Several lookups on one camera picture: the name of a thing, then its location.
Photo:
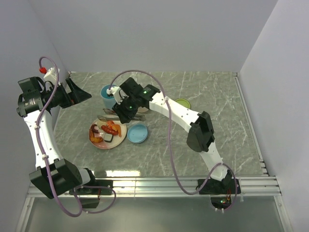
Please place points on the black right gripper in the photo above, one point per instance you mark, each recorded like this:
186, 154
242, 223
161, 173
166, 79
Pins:
119, 109

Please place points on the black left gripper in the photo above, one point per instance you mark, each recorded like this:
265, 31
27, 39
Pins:
77, 95

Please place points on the steel food tongs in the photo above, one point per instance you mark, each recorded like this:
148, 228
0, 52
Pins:
113, 116

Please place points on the toy sushi roll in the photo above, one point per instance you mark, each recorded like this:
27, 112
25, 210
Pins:
108, 138

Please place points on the orange toy chicken wing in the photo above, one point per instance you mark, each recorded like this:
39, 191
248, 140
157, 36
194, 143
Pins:
93, 138

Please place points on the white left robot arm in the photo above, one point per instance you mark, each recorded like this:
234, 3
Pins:
54, 175

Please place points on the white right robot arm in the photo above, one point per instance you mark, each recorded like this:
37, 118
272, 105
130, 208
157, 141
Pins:
130, 96

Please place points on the tall blue lunch container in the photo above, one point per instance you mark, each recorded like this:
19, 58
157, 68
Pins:
109, 101

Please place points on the beige steel inner bowl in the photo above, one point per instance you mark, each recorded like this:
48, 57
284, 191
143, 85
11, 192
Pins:
142, 110

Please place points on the orange toy drumstick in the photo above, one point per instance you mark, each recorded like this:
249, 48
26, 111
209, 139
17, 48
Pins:
117, 128

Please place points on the red toy shrimp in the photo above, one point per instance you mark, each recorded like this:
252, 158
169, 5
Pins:
111, 125

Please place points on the red toy sausage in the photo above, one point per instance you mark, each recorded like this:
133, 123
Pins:
109, 130

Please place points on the pink and cream plate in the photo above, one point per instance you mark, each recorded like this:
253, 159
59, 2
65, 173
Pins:
116, 139

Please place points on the purple toy octopus tentacle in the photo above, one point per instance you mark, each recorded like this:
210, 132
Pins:
94, 128

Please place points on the green round lid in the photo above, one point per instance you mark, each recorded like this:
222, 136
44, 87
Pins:
183, 102

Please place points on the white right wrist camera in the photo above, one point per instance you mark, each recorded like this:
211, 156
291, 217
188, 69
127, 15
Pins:
117, 93

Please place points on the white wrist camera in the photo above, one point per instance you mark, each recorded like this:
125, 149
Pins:
117, 93
49, 75

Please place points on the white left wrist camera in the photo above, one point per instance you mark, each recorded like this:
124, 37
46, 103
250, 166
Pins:
49, 75

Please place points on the aluminium mounting rail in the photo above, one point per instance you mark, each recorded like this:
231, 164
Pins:
167, 187

